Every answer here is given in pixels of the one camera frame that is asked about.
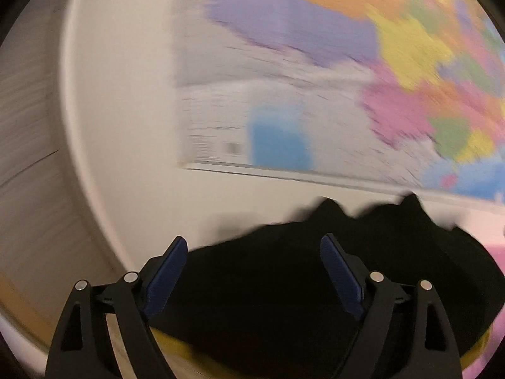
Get pink bed sheet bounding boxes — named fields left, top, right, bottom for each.
left=460, top=204, right=505, bottom=379

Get black jacket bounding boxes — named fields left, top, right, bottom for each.
left=148, top=193, right=505, bottom=379

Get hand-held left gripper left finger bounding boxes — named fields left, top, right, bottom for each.
left=44, top=236, right=189, bottom=379

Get pastel coloured wall map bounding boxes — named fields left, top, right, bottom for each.
left=174, top=0, right=505, bottom=207

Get grey wooden panel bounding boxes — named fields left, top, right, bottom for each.
left=0, top=0, right=119, bottom=350

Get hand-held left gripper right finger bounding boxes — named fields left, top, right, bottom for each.
left=319, top=233, right=462, bottom=379

